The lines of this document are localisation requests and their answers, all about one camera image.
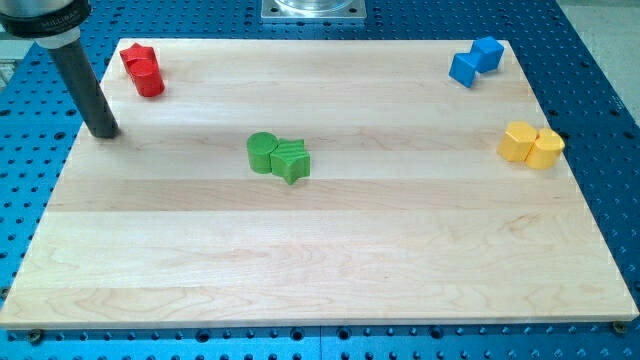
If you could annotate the silver black robot arm flange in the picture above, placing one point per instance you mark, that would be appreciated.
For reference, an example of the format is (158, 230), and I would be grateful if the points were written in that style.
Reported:
(51, 24)

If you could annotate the green star block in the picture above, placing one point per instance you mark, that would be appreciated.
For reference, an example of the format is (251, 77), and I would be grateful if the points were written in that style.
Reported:
(290, 160)

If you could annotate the red star block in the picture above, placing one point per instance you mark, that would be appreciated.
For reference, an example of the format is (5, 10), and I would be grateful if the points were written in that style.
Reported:
(135, 53)

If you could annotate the light wooden board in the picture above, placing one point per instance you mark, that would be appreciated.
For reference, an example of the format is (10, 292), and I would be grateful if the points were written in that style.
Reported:
(408, 216)

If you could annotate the green cylinder block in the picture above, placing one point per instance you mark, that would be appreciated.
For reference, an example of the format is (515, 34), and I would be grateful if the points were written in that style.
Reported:
(260, 145)

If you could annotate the blue cube block front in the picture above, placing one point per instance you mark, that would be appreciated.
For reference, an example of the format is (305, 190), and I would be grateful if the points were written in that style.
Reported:
(463, 68)

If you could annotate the blue cube block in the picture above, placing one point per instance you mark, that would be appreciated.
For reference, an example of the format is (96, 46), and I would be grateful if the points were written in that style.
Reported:
(490, 52)
(463, 68)

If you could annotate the yellow hexagon block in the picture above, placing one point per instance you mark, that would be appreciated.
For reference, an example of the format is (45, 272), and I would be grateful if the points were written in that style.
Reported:
(518, 138)

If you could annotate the red cylinder block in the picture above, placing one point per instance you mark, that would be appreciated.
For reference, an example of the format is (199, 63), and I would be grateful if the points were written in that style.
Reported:
(147, 78)

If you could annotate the blue cube block rear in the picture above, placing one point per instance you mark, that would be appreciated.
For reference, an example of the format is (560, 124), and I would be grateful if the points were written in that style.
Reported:
(490, 52)

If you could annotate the yellow rounded block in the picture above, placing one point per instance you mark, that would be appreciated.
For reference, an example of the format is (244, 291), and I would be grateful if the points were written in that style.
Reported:
(545, 150)

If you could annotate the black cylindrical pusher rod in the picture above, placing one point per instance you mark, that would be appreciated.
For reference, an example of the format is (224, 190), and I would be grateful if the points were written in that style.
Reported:
(79, 77)

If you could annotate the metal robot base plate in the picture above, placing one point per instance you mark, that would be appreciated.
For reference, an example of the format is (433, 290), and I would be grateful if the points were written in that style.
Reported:
(313, 9)

